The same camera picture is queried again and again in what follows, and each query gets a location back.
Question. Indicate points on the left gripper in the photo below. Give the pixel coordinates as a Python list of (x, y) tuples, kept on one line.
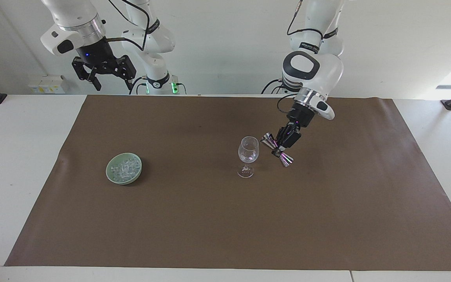
[(302, 115)]

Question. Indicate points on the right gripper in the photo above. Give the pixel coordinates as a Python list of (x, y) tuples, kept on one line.
[(96, 55)]

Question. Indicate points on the silver metal jigger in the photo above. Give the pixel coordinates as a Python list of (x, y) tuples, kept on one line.
[(286, 158)]

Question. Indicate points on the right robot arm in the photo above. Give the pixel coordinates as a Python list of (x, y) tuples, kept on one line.
[(153, 37)]

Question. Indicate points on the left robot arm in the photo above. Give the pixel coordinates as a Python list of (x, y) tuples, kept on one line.
[(319, 70)]

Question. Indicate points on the clear wine glass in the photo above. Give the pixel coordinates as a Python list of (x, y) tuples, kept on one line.
[(248, 153)]

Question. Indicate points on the clear ice cubes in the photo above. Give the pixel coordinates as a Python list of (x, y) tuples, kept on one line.
[(124, 169)]

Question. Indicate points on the green ceramic bowl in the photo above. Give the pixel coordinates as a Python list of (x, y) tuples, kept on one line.
[(110, 175)]

